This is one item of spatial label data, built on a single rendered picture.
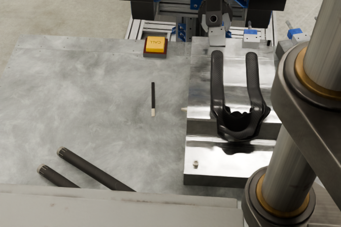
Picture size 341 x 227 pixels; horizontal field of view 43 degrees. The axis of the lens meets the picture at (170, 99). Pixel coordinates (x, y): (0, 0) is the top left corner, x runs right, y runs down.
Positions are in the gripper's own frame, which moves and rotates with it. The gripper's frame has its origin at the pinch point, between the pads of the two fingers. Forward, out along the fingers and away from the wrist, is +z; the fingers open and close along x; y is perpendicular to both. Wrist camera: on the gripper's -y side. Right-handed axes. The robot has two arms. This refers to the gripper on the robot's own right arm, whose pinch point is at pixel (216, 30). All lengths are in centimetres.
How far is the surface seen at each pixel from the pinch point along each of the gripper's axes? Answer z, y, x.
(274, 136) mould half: 3.0, -36.2, -15.8
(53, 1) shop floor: 96, 117, 119
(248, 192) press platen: -44, -69, -8
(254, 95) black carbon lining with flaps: 2.5, -23.1, -10.8
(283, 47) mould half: 11.8, 1.2, -21.3
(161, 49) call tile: 8.2, 0.0, 19.3
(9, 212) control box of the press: -68, -79, 14
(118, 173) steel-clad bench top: 4, -47, 27
